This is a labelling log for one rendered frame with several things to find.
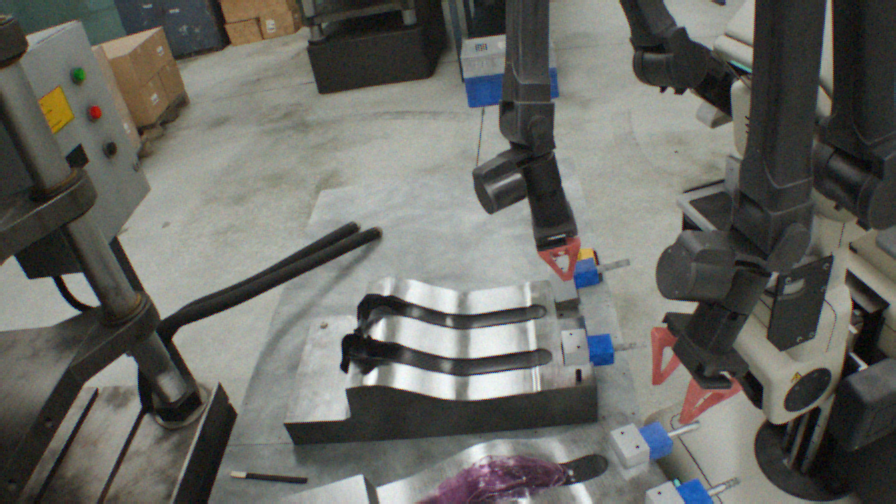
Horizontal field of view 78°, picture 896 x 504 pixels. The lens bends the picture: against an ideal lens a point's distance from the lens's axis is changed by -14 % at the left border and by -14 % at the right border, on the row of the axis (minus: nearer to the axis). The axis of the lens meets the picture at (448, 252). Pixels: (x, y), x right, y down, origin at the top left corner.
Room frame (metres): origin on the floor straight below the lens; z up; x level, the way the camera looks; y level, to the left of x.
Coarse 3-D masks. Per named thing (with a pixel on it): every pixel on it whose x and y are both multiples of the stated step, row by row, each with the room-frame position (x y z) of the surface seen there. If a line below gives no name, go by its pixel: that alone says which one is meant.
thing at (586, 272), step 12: (564, 264) 0.79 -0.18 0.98; (576, 264) 0.80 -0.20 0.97; (588, 264) 0.79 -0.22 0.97; (612, 264) 0.78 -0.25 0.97; (624, 264) 0.78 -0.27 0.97; (552, 276) 0.78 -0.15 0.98; (576, 276) 0.77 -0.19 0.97; (588, 276) 0.77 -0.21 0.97; (552, 288) 0.78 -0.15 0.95; (564, 288) 0.77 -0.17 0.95; (576, 288) 0.77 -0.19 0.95; (564, 300) 0.77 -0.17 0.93
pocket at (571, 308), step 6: (570, 300) 0.82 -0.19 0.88; (576, 300) 0.82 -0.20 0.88; (558, 306) 0.82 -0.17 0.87; (564, 306) 0.82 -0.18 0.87; (570, 306) 0.82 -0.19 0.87; (576, 306) 0.82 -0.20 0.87; (558, 312) 0.82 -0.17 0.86; (564, 312) 0.81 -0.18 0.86; (570, 312) 0.81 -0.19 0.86; (576, 312) 0.81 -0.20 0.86; (582, 312) 0.79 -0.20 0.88; (558, 318) 0.80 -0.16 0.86; (564, 318) 0.80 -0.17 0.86
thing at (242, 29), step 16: (224, 0) 7.39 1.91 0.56; (240, 0) 7.37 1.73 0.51; (256, 0) 7.33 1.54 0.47; (272, 0) 7.29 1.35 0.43; (288, 0) 7.32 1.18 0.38; (240, 16) 7.38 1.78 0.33; (256, 16) 7.33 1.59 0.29; (272, 16) 7.29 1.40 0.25; (288, 16) 7.25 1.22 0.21; (240, 32) 7.38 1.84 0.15; (256, 32) 7.32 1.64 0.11; (272, 32) 7.30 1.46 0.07; (288, 32) 7.25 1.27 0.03
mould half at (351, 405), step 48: (384, 288) 0.89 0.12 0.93; (432, 288) 0.90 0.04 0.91; (528, 288) 0.87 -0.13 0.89; (336, 336) 0.88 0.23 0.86; (384, 336) 0.77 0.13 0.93; (432, 336) 0.78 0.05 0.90; (480, 336) 0.78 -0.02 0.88; (528, 336) 0.75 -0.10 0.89; (336, 384) 0.76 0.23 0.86; (384, 384) 0.66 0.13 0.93; (432, 384) 0.68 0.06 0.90; (480, 384) 0.67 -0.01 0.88; (528, 384) 0.65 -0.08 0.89; (576, 384) 0.62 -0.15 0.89; (288, 432) 0.69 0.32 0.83; (336, 432) 0.68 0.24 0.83; (384, 432) 0.67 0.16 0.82; (432, 432) 0.66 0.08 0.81; (480, 432) 0.64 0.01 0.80
